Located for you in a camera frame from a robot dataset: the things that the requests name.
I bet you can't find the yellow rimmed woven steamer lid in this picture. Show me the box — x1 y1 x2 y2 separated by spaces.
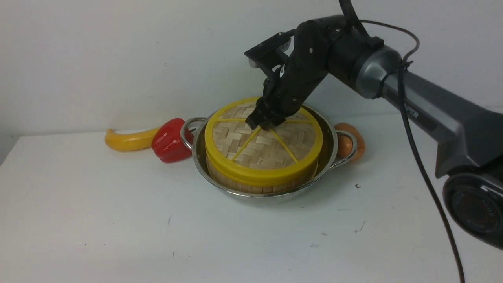
204 98 323 169

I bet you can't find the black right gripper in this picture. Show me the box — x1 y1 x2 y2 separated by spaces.
245 59 328 130

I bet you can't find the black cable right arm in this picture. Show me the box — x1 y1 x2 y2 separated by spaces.
339 0 466 283

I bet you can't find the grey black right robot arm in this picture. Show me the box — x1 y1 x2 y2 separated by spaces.
245 15 503 249

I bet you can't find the stainless steel pot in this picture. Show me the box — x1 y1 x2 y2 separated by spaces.
180 105 357 204

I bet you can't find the yellow rimmed bamboo steamer basket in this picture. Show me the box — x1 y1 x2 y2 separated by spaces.
206 157 318 195

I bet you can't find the red bell pepper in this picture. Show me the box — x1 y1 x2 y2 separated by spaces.
151 118 192 163

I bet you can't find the yellow banana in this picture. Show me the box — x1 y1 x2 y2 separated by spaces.
104 127 160 152

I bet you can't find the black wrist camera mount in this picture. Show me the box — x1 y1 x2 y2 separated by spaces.
244 29 295 79

